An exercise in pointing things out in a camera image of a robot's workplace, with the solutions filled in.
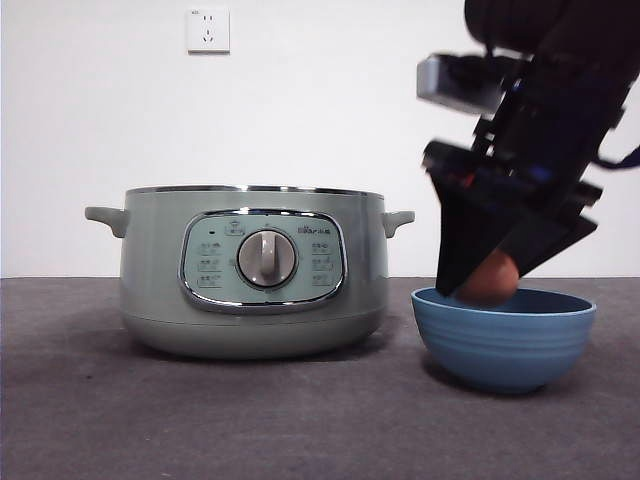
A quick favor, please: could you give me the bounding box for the dark right arm cable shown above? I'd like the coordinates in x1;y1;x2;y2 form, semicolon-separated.
593;143;640;172

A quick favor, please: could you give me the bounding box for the white wall socket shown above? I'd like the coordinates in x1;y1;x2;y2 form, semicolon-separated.
186;7;232;55

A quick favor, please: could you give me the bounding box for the pale green electric steamer pot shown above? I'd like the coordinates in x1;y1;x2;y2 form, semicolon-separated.
83;184;417;360

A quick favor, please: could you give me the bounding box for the blue ribbed bowl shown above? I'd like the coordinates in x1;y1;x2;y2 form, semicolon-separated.
410;286;598;396

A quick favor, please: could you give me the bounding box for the brown egg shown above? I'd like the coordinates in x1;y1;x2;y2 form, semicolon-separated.
457;249;519;302

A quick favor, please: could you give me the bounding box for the pale grey right camera box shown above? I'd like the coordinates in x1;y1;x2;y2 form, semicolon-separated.
415;53;503;112

